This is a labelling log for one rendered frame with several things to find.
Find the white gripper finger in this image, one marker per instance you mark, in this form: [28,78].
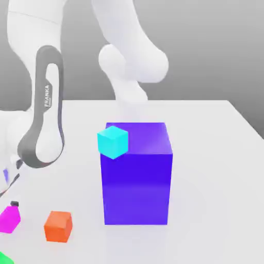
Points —
[14,203]

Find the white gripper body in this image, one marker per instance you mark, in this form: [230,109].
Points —
[8,188]

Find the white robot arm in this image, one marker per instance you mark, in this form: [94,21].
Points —
[127,61]

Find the small magenta cube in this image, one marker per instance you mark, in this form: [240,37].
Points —
[9,219]

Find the small orange cube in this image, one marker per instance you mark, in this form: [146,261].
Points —
[57,226]

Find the small green cube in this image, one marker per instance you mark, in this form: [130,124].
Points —
[5,258]

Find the small cyan cube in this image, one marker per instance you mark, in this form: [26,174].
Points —
[112,142]

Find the large purple box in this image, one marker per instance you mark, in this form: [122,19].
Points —
[136,185]

